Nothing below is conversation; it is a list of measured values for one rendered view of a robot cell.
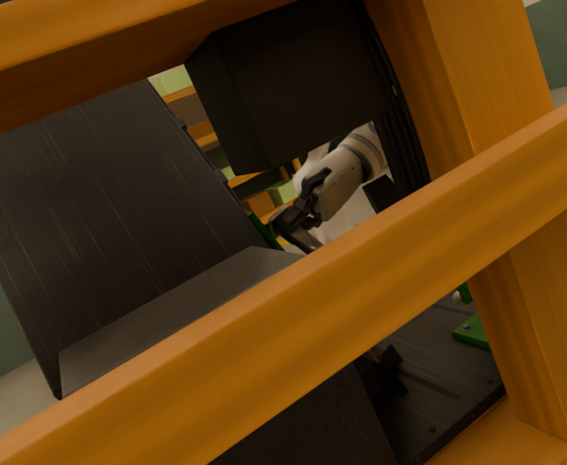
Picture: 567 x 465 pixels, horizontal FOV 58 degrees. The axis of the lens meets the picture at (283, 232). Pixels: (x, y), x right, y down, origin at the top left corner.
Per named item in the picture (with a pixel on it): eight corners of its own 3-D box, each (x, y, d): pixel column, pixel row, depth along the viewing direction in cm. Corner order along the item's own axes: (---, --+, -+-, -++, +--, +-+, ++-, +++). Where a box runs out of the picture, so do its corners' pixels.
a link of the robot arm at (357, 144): (346, 159, 95) (336, 169, 95) (344, 126, 88) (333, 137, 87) (383, 181, 92) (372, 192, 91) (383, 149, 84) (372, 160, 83)
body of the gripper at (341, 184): (340, 169, 95) (300, 209, 92) (337, 132, 86) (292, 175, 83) (372, 189, 92) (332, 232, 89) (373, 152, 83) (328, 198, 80)
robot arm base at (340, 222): (305, 253, 170) (281, 202, 166) (354, 226, 173) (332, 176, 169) (324, 261, 151) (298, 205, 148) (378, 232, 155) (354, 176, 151)
